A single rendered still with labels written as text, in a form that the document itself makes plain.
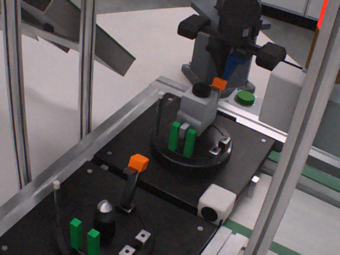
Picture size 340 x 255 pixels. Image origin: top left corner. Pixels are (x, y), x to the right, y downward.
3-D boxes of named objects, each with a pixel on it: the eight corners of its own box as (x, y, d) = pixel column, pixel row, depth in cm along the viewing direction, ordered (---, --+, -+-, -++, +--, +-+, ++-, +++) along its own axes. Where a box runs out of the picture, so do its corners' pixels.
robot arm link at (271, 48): (286, 29, 70) (296, 18, 75) (181, -8, 77) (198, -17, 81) (274, 74, 75) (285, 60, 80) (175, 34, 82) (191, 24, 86)
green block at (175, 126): (171, 144, 80) (175, 121, 77) (177, 147, 79) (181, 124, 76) (167, 149, 79) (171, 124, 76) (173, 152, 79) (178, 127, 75)
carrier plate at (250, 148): (165, 99, 97) (166, 91, 96) (274, 147, 89) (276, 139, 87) (92, 163, 80) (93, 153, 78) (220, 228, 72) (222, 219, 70)
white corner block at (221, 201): (207, 199, 76) (212, 181, 74) (232, 210, 75) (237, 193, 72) (193, 217, 73) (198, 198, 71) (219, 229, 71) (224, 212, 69)
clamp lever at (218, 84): (204, 116, 86) (217, 76, 84) (214, 120, 86) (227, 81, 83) (197, 119, 83) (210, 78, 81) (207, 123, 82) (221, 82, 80)
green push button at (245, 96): (239, 95, 101) (241, 87, 100) (255, 102, 100) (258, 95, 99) (232, 104, 98) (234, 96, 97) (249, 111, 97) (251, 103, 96)
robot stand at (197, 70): (227, 64, 130) (240, -2, 118) (255, 93, 120) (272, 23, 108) (180, 69, 125) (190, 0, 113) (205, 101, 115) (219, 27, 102)
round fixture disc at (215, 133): (175, 113, 90) (177, 104, 89) (243, 142, 86) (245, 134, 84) (134, 152, 80) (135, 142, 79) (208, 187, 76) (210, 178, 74)
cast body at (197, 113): (192, 108, 83) (198, 74, 78) (215, 118, 81) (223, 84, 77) (168, 133, 77) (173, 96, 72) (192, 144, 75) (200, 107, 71)
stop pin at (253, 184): (248, 191, 82) (254, 175, 80) (254, 194, 82) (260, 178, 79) (245, 196, 81) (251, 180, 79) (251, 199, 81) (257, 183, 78)
